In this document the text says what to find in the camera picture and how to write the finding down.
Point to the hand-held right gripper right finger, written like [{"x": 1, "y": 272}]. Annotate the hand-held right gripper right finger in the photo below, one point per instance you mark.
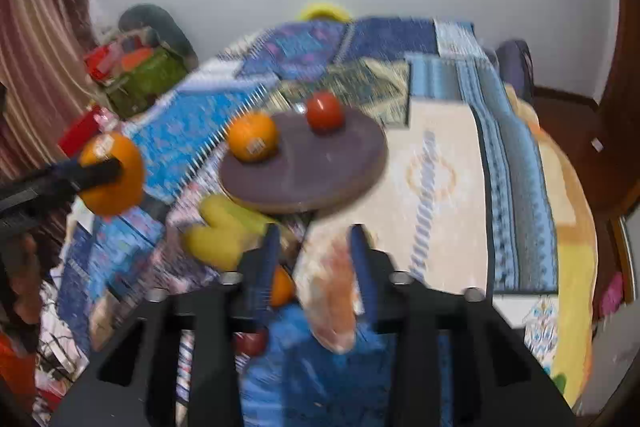
[{"x": 359, "y": 257}]

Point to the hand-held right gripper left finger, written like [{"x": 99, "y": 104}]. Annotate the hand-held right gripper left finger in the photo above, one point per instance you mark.
[{"x": 270, "y": 257}]

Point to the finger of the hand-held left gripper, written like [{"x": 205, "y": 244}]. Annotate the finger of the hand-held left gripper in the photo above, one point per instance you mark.
[
  {"x": 75, "y": 174},
  {"x": 30, "y": 213}
]

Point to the small tangerine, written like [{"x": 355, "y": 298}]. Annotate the small tangerine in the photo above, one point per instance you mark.
[{"x": 283, "y": 289}]

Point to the large orange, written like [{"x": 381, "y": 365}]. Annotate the large orange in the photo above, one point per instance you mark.
[{"x": 120, "y": 194}]

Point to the yellow corn cob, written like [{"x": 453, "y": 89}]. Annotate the yellow corn cob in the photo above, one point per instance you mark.
[{"x": 215, "y": 244}]

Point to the red grape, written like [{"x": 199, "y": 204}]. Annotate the red grape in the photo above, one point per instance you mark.
[{"x": 250, "y": 343}]

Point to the brown round plate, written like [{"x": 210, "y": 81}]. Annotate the brown round plate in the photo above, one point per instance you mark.
[{"x": 310, "y": 172}]

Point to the red flat box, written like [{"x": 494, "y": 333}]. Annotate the red flat box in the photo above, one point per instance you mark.
[{"x": 80, "y": 134}]

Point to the pink small toy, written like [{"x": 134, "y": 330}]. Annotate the pink small toy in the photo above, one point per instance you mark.
[{"x": 109, "y": 121}]

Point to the blue patchwork blanket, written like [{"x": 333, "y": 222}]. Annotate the blue patchwork blanket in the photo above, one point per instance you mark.
[{"x": 450, "y": 187}]

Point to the green box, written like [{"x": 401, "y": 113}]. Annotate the green box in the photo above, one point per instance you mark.
[{"x": 150, "y": 82}]

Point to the striped brown curtain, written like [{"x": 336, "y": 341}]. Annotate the striped brown curtain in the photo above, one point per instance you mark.
[{"x": 35, "y": 57}]

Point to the orange packet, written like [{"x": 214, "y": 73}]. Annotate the orange packet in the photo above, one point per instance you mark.
[{"x": 136, "y": 58}]

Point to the white printed plastic bag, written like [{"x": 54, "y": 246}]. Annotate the white printed plastic bag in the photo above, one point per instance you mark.
[{"x": 60, "y": 347}]

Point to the red tomato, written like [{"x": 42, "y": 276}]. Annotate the red tomato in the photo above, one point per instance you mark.
[{"x": 324, "y": 112}]

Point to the orange cloth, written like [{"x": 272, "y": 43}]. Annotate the orange cloth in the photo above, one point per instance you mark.
[{"x": 15, "y": 367}]

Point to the grey cushion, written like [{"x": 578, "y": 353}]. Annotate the grey cushion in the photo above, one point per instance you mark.
[{"x": 160, "y": 24}]

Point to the dark blue chair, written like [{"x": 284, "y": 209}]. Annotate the dark blue chair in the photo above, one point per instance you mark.
[{"x": 517, "y": 67}]

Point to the yellow round object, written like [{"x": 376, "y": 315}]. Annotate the yellow round object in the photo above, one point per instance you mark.
[{"x": 322, "y": 11}]

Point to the pink cloth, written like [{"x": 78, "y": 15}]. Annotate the pink cloth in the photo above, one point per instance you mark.
[{"x": 612, "y": 296}]

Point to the small white paper scrap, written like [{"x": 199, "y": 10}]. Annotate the small white paper scrap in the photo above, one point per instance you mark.
[{"x": 596, "y": 144}]

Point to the wooden door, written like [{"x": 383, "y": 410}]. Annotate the wooden door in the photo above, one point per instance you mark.
[{"x": 622, "y": 107}]

